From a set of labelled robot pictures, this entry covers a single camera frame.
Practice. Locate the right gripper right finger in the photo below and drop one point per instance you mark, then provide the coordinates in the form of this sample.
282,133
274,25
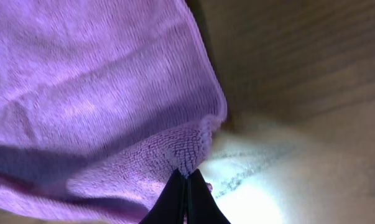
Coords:
201,206

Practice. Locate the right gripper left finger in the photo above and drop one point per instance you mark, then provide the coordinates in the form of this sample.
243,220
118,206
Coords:
170,206

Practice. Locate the purple microfiber cloth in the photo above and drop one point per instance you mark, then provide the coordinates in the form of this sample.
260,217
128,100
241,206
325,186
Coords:
100,101

